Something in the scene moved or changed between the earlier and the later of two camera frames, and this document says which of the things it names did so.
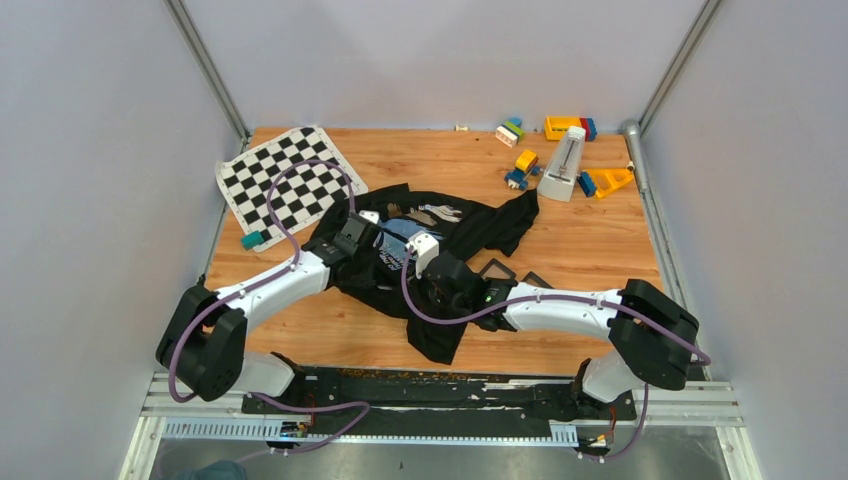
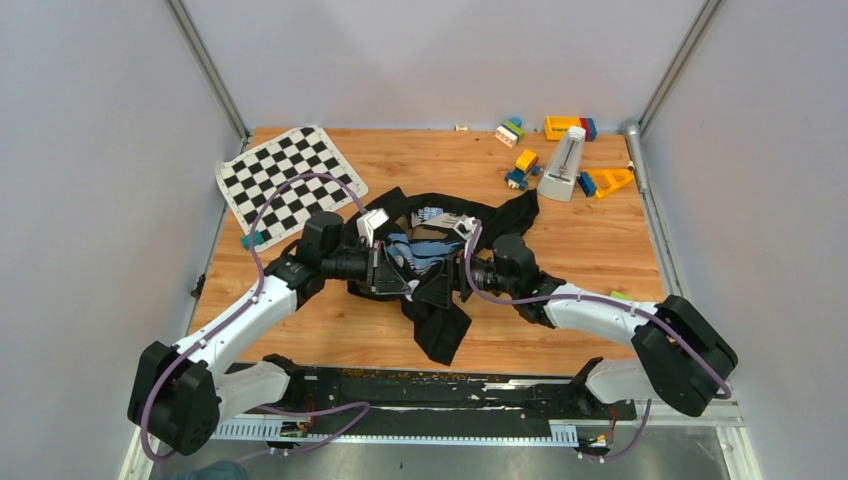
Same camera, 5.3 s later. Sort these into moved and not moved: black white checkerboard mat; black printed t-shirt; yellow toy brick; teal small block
Moved: black printed t-shirt
Not moved: teal small block; black white checkerboard mat; yellow toy brick
